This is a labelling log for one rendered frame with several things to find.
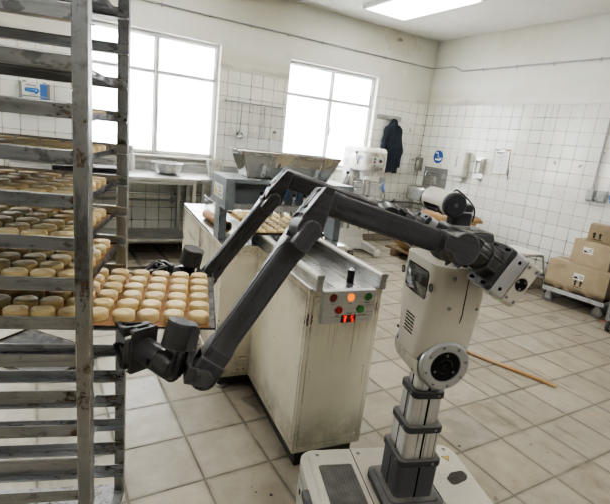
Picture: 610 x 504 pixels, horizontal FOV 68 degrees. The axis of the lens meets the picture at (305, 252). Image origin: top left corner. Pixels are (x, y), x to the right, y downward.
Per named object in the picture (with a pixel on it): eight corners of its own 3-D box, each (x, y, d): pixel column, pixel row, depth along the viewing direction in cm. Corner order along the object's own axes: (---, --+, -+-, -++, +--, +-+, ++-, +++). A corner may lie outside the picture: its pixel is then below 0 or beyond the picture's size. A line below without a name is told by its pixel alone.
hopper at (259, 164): (227, 172, 254) (229, 147, 251) (318, 179, 277) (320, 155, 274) (241, 178, 229) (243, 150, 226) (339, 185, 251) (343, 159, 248)
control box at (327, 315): (317, 321, 184) (321, 289, 181) (368, 318, 194) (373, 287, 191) (321, 325, 181) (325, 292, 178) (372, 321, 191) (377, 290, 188)
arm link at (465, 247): (315, 176, 94) (302, 177, 104) (295, 239, 95) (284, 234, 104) (485, 237, 108) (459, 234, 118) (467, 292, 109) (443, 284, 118)
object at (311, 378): (245, 387, 261) (257, 234, 239) (300, 380, 274) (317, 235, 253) (289, 471, 199) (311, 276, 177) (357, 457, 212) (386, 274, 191)
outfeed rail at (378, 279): (246, 205, 365) (246, 197, 363) (249, 206, 366) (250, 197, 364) (380, 290, 188) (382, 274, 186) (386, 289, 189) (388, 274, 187)
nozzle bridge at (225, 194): (208, 230, 261) (212, 171, 253) (322, 233, 290) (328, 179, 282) (221, 245, 232) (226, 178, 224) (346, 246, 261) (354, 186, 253)
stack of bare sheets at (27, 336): (104, 353, 281) (104, 348, 280) (50, 383, 244) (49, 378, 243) (30, 331, 299) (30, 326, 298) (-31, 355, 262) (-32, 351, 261)
